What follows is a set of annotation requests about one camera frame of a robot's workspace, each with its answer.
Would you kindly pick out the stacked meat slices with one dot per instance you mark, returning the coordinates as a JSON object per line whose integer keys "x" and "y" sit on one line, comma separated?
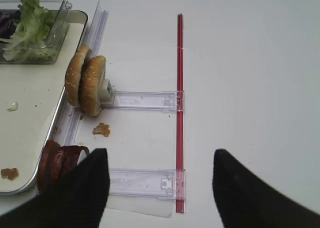
{"x": 56, "y": 161}

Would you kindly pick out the right red rail strip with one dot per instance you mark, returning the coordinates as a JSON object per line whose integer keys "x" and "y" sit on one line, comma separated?
{"x": 180, "y": 108}

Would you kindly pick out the clear lower right pusher track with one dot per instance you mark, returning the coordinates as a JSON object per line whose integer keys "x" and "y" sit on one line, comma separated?
{"x": 154, "y": 192}

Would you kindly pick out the white metal tray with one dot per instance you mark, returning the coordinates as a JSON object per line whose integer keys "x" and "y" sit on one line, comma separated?
{"x": 38, "y": 89}

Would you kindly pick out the fried crumb on table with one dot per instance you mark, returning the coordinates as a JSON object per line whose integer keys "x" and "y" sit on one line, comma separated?
{"x": 102, "y": 129}

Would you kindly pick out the sesame bun top rear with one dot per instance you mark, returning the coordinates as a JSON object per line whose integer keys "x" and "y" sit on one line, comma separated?
{"x": 74, "y": 72}

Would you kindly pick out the sesame bun top front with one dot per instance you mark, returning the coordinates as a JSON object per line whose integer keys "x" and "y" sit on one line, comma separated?
{"x": 90, "y": 82}

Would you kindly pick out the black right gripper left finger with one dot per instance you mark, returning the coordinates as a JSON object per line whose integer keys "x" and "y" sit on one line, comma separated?
{"x": 77, "y": 200}

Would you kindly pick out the sesame bun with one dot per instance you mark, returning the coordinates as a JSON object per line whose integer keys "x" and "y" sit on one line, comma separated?
{"x": 74, "y": 72}
{"x": 90, "y": 82}

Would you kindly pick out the clear pusher track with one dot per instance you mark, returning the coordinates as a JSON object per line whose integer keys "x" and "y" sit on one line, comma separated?
{"x": 136, "y": 100}
{"x": 154, "y": 192}

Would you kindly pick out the white onion scrap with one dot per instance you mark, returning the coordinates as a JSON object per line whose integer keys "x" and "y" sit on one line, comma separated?
{"x": 14, "y": 107}

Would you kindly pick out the clear upper right pusher track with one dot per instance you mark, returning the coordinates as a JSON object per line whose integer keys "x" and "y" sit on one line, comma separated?
{"x": 136, "y": 100}

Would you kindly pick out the fried crumb on tray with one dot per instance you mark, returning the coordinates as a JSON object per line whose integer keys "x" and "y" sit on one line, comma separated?
{"x": 9, "y": 173}

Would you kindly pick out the purple cabbage pieces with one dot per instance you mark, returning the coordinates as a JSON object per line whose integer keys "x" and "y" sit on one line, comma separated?
{"x": 9, "y": 20}

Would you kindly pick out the clear plastic salad box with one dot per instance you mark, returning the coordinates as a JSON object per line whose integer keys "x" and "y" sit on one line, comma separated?
{"x": 61, "y": 9}

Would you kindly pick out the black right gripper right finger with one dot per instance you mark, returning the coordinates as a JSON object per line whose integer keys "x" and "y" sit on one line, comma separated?
{"x": 243, "y": 200}

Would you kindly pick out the green lettuce leaves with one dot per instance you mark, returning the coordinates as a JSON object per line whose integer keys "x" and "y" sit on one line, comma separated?
{"x": 35, "y": 24}

